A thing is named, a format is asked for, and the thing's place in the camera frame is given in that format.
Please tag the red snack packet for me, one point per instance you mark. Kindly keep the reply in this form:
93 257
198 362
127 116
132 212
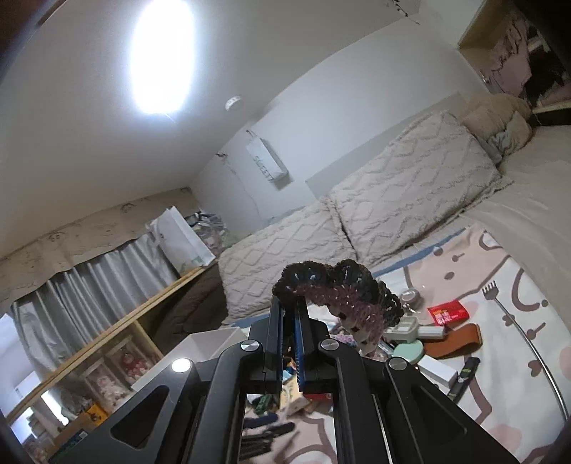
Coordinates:
449 314

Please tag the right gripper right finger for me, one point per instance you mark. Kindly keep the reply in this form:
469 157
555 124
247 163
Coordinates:
386 412

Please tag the beige plush blanket pile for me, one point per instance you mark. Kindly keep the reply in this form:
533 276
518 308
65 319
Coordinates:
499 123

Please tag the grey curtain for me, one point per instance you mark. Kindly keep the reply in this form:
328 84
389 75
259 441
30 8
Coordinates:
74 307

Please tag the metal back scratcher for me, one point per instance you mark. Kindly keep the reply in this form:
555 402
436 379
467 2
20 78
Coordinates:
491 293

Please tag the crocheted dark purple scrunchie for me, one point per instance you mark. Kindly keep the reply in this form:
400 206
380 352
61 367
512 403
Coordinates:
364 306

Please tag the white long box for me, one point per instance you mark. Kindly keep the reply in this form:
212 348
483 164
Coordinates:
437 371

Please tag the black vape device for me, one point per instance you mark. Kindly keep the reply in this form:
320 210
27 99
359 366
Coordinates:
463 379

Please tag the grey pillow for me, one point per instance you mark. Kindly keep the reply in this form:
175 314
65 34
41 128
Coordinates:
251 267
428 175

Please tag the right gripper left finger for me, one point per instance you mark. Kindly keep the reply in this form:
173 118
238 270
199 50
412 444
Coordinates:
193 414

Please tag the wall hanging white organizer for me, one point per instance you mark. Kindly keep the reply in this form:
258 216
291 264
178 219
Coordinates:
268 163

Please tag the left grey pillow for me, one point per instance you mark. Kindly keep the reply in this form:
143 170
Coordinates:
251 267

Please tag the ceiling light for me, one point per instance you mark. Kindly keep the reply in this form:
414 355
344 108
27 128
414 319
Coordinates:
162 57

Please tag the white paper bag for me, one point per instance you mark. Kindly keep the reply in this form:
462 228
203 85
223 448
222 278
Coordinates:
179 243

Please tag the right grey pillow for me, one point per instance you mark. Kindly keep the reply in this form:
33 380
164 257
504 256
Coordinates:
428 175

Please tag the orange brown leather pouch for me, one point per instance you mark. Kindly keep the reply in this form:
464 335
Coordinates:
463 341

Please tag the white shoe box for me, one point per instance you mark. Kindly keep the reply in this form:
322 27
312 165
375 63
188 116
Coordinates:
197 347

